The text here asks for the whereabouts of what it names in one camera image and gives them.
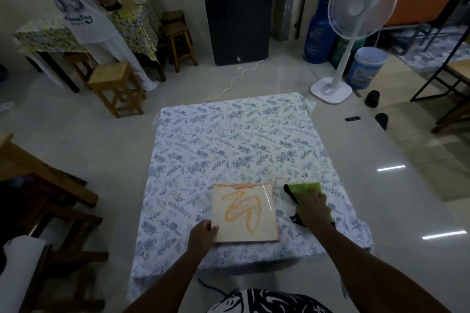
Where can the person's right fingers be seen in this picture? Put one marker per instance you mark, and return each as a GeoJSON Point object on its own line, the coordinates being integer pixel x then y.
{"type": "Point", "coordinates": [318, 197]}

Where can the black refrigerator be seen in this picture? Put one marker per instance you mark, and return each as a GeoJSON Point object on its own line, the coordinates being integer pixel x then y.
{"type": "Point", "coordinates": [237, 8]}

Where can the dark wooden bench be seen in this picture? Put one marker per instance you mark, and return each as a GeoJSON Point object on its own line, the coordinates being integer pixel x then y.
{"type": "Point", "coordinates": [40, 213]}

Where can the white standing fan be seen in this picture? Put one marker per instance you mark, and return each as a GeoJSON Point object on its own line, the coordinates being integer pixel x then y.
{"type": "Point", "coordinates": [358, 23]}

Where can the green cleaning sponge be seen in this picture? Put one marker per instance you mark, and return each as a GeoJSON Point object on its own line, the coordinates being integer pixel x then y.
{"type": "Point", "coordinates": [304, 191]}

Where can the person's left thumb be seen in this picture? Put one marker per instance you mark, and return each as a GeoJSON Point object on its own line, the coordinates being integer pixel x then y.
{"type": "Point", "coordinates": [214, 230]}

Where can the blue white plastic bucket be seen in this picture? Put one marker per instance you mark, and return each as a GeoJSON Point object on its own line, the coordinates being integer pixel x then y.
{"type": "Point", "coordinates": [366, 69]}

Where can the person's right forearm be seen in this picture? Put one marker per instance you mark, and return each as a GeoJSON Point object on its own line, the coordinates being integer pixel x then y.
{"type": "Point", "coordinates": [371, 268]}

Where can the white tile with orange stain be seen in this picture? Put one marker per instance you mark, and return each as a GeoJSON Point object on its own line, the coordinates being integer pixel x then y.
{"type": "Point", "coordinates": [245, 212]}

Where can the black slipper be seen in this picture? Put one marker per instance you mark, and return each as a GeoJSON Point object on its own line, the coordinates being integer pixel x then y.
{"type": "Point", "coordinates": [382, 120]}
{"type": "Point", "coordinates": [372, 98]}

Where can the floral white blue cloth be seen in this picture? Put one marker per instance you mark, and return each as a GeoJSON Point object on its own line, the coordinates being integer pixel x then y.
{"type": "Point", "coordinates": [238, 162]}

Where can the yellow floral tablecloth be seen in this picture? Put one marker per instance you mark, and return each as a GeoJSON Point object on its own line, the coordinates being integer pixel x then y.
{"type": "Point", "coordinates": [91, 34]}

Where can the small black remote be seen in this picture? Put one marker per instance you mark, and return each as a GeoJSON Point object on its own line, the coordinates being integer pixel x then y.
{"type": "Point", "coordinates": [353, 118]}

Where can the wooden stool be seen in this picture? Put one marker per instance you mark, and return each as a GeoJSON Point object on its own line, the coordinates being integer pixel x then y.
{"type": "Point", "coordinates": [79, 65]}
{"type": "Point", "coordinates": [116, 89]}
{"type": "Point", "coordinates": [178, 43]}

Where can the hanging white printed shirt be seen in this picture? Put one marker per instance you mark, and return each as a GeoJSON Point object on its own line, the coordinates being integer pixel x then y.
{"type": "Point", "coordinates": [84, 12]}

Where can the person's right hand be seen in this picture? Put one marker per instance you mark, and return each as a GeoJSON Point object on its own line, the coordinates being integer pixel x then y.
{"type": "Point", "coordinates": [311, 210]}

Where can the person's left hand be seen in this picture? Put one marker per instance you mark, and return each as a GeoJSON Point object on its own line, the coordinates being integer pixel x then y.
{"type": "Point", "coordinates": [202, 239]}

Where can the green gas cylinder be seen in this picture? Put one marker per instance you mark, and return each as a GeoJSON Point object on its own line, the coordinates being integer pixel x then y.
{"type": "Point", "coordinates": [345, 50]}

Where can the black metal frame table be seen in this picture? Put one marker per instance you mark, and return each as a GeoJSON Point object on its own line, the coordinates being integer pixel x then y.
{"type": "Point", "coordinates": [442, 63]}

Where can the black white patterned shorts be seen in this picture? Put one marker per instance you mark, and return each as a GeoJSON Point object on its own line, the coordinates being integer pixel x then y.
{"type": "Point", "coordinates": [270, 301]}

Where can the person's left forearm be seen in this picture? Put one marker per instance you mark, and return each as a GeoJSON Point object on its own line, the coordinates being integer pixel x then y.
{"type": "Point", "coordinates": [161, 287]}

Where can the blue gas cylinder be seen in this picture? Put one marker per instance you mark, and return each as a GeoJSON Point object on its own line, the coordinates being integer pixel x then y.
{"type": "Point", "coordinates": [318, 36]}

